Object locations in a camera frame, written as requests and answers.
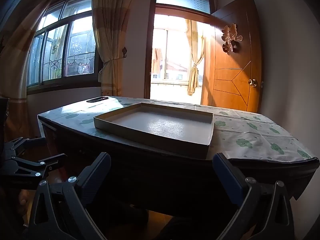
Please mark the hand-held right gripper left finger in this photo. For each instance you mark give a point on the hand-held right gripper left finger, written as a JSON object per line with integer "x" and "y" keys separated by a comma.
{"x": 100, "y": 170}

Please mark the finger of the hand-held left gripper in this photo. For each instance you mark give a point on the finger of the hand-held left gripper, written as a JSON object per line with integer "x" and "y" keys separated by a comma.
{"x": 35, "y": 168}
{"x": 27, "y": 142}

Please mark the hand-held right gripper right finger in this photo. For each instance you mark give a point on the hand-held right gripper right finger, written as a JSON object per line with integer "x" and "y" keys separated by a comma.
{"x": 226, "y": 172}

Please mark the shallow cardboard box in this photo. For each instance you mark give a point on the shallow cardboard box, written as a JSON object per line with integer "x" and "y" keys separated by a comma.
{"x": 160, "y": 127}

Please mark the white green-print tablecloth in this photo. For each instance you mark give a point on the white green-print tablecloth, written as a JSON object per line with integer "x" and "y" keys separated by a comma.
{"x": 250, "y": 135}

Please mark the black phone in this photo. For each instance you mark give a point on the black phone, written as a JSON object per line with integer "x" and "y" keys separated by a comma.
{"x": 97, "y": 99}

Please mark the wooden door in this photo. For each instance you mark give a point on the wooden door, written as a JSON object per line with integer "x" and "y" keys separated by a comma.
{"x": 232, "y": 80}

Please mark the brass door knob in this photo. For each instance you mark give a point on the brass door knob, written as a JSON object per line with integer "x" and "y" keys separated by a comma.
{"x": 252, "y": 82}

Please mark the sliding glass window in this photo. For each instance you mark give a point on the sliding glass window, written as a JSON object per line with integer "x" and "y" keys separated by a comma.
{"x": 62, "y": 47}

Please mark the narrow yellow curtain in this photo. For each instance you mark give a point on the narrow yellow curtain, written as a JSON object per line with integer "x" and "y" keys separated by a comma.
{"x": 195, "y": 62}

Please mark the curtain tieback hook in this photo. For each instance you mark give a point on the curtain tieback hook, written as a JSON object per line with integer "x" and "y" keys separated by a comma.
{"x": 124, "y": 52}

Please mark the hanging striped laundry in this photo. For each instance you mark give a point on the hanging striped laundry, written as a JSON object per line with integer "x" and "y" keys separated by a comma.
{"x": 157, "y": 60}

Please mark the gold door ornament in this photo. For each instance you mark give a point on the gold door ornament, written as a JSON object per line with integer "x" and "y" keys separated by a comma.
{"x": 231, "y": 38}

